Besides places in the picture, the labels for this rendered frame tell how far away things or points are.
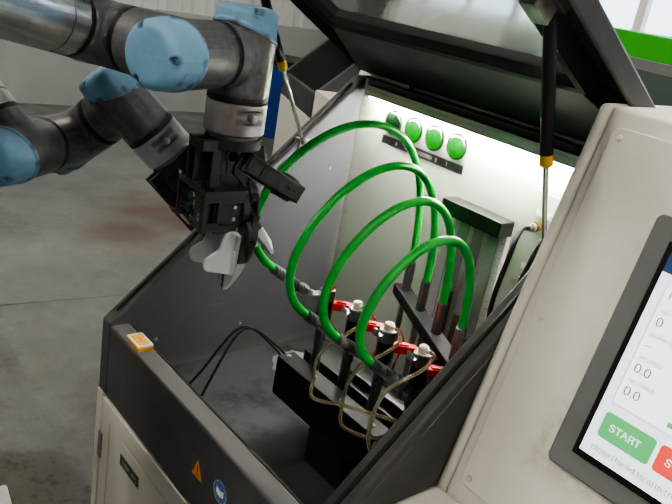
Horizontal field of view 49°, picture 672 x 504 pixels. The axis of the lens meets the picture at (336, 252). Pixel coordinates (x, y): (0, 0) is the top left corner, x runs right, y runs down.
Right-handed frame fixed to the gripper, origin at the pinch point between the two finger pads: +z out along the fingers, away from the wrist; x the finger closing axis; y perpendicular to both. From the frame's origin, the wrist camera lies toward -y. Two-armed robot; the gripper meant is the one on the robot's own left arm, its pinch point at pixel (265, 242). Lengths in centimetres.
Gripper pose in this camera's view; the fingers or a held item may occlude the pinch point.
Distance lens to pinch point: 116.9
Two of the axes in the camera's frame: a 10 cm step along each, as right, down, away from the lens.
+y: -6.9, 6.9, -2.3
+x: 4.6, 1.7, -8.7
